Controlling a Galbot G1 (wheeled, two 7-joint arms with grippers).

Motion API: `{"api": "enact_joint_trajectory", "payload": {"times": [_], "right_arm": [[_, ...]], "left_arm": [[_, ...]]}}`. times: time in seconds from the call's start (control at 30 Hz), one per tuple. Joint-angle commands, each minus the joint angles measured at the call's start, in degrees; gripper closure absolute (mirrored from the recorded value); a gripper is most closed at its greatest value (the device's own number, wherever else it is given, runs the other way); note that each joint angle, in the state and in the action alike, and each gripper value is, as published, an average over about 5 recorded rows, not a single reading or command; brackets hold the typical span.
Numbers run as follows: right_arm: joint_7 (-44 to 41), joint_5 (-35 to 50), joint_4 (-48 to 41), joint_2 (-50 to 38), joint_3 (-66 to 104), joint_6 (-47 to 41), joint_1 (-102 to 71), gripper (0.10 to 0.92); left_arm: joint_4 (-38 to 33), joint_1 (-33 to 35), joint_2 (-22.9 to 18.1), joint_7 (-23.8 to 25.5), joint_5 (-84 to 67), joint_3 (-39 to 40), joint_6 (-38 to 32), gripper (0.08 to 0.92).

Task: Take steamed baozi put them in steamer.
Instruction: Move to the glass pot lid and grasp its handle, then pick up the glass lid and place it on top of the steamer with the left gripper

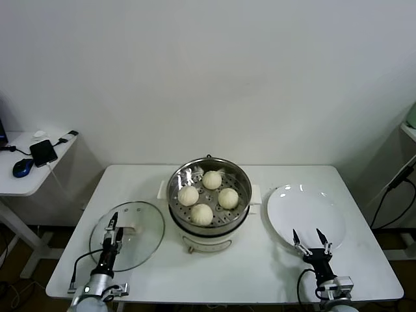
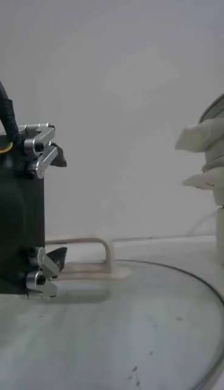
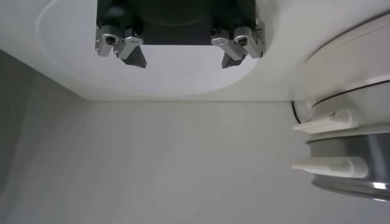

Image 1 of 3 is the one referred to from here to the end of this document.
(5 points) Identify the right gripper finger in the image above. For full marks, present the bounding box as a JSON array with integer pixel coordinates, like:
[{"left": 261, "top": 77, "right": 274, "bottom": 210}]
[
  {"left": 292, "top": 228, "right": 309, "bottom": 257},
  {"left": 315, "top": 228, "right": 333, "bottom": 256}
]

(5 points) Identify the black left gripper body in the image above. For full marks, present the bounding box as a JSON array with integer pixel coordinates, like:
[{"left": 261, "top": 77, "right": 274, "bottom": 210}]
[{"left": 96, "top": 242, "right": 123, "bottom": 273}]

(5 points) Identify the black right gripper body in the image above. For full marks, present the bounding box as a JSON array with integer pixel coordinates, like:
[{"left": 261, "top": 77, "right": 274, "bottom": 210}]
[{"left": 304, "top": 248, "right": 335, "bottom": 284}]

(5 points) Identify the glass pot lid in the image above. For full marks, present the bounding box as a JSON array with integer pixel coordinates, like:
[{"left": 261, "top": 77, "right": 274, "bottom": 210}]
[{"left": 88, "top": 201, "right": 166, "bottom": 272}]

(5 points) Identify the white steamed baozi bun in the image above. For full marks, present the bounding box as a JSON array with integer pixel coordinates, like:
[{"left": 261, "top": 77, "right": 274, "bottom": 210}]
[
  {"left": 177, "top": 185, "right": 200, "bottom": 207},
  {"left": 190, "top": 203, "right": 215, "bottom": 226},
  {"left": 201, "top": 170, "right": 223, "bottom": 190},
  {"left": 217, "top": 188, "right": 240, "bottom": 210}
]

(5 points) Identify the perforated steel steamer basket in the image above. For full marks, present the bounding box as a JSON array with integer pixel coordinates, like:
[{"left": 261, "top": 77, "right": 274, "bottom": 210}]
[{"left": 157, "top": 155, "right": 262, "bottom": 235}]

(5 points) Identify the white round plate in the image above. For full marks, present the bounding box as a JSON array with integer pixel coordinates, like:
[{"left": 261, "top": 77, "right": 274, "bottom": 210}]
[{"left": 266, "top": 184, "right": 346, "bottom": 254}]

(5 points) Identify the black smartphone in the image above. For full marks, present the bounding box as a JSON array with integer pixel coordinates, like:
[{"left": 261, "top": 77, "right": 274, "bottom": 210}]
[{"left": 29, "top": 140, "right": 59, "bottom": 168}]

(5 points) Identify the white side table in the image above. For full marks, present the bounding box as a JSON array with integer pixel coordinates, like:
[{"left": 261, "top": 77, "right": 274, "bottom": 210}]
[{"left": 0, "top": 131, "right": 79, "bottom": 280}]

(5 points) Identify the blue computer mouse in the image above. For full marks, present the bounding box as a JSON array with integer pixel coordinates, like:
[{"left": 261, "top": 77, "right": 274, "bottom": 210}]
[{"left": 12, "top": 158, "right": 34, "bottom": 179}]

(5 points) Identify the white shelf board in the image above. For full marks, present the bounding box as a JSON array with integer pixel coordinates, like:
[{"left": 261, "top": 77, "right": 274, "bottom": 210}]
[{"left": 399, "top": 122, "right": 416, "bottom": 144}]

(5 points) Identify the dark laptop screen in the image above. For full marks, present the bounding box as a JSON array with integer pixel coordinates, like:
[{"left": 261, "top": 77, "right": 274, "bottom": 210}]
[{"left": 0, "top": 97, "right": 9, "bottom": 147}]

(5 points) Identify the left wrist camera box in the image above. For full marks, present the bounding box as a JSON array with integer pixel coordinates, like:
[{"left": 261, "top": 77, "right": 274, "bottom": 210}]
[{"left": 103, "top": 281, "right": 130, "bottom": 297}]

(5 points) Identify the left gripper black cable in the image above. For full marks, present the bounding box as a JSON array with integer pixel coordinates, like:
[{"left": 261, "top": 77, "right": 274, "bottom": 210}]
[{"left": 67, "top": 251, "right": 105, "bottom": 294}]

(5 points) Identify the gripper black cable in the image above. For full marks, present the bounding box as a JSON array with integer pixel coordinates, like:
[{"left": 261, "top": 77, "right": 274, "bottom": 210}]
[
  {"left": 298, "top": 268, "right": 319, "bottom": 307},
  {"left": 67, "top": 251, "right": 105, "bottom": 294}
]

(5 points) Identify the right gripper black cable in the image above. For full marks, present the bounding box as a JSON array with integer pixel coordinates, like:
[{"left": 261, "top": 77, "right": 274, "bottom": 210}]
[{"left": 298, "top": 268, "right": 319, "bottom": 307}]

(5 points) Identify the white charging cable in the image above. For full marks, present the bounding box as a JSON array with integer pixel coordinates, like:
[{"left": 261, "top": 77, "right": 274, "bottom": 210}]
[{"left": 45, "top": 161, "right": 82, "bottom": 209}]

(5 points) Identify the black power cable with adapter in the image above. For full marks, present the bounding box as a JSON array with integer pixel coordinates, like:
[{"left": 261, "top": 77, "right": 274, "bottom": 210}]
[{"left": 370, "top": 164, "right": 416, "bottom": 229}]

